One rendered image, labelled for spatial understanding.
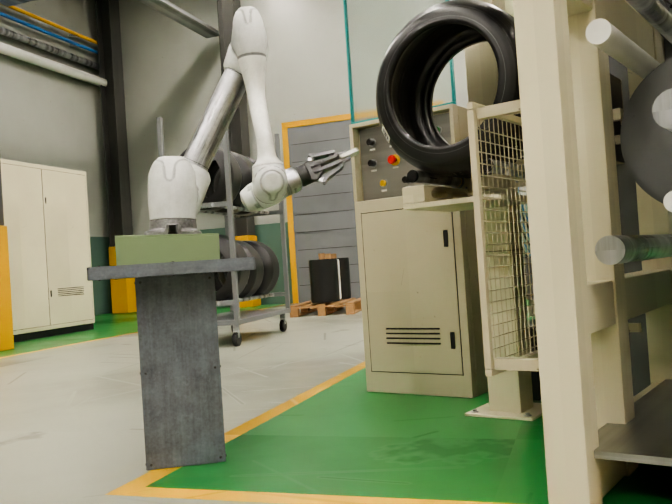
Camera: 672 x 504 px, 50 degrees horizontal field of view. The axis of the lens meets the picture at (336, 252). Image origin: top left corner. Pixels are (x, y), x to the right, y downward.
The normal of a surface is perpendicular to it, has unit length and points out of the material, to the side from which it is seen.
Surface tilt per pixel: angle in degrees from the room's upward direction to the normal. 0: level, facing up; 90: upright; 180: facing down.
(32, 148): 90
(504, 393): 90
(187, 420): 90
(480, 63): 90
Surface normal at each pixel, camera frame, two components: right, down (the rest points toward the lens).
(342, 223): -0.33, 0.00
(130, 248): 0.19, -0.03
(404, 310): -0.59, 0.03
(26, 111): 0.94, -0.07
